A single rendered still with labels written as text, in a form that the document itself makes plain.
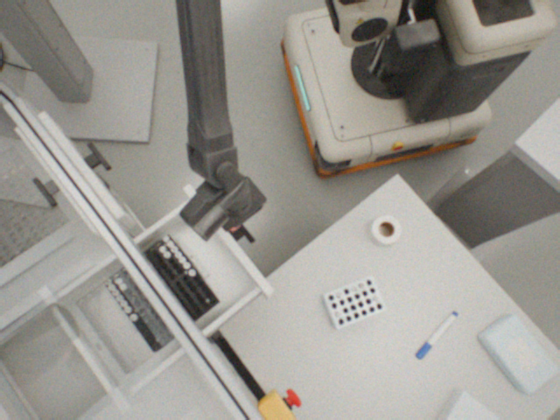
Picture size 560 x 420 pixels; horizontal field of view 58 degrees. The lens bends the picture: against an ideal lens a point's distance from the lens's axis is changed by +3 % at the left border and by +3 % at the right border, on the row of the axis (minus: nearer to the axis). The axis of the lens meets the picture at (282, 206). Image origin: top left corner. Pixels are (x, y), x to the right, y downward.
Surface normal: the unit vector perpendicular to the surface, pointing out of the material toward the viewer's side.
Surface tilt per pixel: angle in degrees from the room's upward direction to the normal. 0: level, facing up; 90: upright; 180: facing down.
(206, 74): 53
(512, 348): 0
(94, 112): 5
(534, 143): 0
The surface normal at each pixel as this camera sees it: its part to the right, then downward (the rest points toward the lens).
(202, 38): 0.58, 0.41
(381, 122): 0.05, -0.25
